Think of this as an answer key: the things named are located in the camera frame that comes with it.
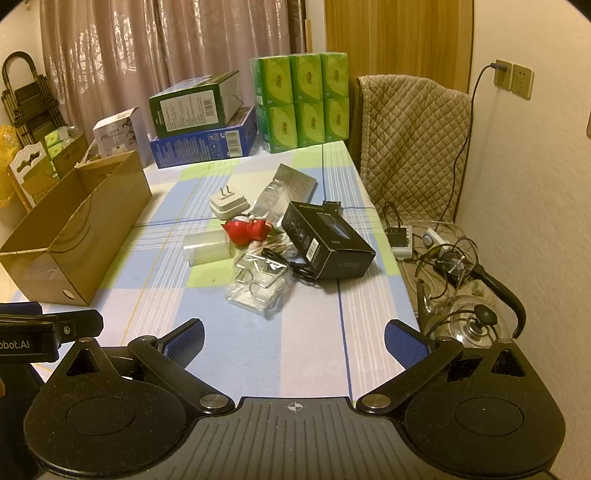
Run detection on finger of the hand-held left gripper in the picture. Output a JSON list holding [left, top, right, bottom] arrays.
[[0, 302, 41, 318], [44, 309, 103, 345]]

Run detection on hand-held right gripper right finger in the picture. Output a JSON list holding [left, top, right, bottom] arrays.
[[355, 318, 550, 415]]

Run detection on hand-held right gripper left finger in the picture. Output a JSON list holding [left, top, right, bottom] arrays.
[[44, 318, 234, 415]]

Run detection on brown cardboard box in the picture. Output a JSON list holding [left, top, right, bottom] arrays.
[[0, 150, 153, 306]]

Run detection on clear plastic case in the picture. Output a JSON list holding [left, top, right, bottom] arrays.
[[225, 251, 289, 319]]

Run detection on translucent plastic jar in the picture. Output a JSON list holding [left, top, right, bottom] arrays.
[[183, 229, 232, 266]]

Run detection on red white toy figurine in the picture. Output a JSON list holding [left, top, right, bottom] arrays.
[[221, 215, 273, 245]]

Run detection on black cable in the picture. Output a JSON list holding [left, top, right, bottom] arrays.
[[261, 247, 319, 284]]

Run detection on black product box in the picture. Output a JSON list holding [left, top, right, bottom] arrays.
[[281, 200, 377, 280]]

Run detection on white charger plug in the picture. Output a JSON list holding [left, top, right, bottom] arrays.
[[209, 185, 250, 219]]

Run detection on silver foil bag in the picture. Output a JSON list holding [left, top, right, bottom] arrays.
[[249, 163, 319, 227]]

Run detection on glass kettle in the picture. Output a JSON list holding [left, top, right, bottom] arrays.
[[416, 263, 528, 356]]

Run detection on small black fan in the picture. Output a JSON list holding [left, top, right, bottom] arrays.
[[431, 251, 472, 280]]

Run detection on white power strip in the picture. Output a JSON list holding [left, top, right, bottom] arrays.
[[390, 226, 446, 259]]

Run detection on yellow plastic bag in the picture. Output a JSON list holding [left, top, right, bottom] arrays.
[[0, 124, 19, 208]]

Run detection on open carton of tissue packs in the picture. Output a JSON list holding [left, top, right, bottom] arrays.
[[44, 127, 100, 178]]

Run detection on white carton box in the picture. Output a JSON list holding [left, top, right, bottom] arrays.
[[92, 107, 153, 167]]

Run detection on blue carton box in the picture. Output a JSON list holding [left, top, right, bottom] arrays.
[[149, 106, 258, 169]]

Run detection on chair with quilted cover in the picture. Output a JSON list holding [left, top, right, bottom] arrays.
[[355, 74, 472, 227]]

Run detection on black folding cart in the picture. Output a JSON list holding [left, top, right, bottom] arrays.
[[1, 52, 68, 153]]

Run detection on green carton box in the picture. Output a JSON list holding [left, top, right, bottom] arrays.
[[148, 71, 244, 139]]

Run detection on stack of green tissue packs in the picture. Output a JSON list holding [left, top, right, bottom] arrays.
[[249, 52, 352, 154]]

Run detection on brown patterned curtain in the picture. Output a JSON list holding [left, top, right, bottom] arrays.
[[39, 0, 308, 139]]

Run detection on wooden door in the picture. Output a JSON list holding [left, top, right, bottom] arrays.
[[323, 0, 476, 93]]

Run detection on brown carton with white handle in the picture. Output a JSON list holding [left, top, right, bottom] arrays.
[[7, 143, 61, 213]]

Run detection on beige wall socket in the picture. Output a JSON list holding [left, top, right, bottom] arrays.
[[494, 59, 514, 90], [512, 65, 534, 100]]

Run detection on grey plug cable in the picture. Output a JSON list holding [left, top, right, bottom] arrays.
[[443, 62, 508, 222]]

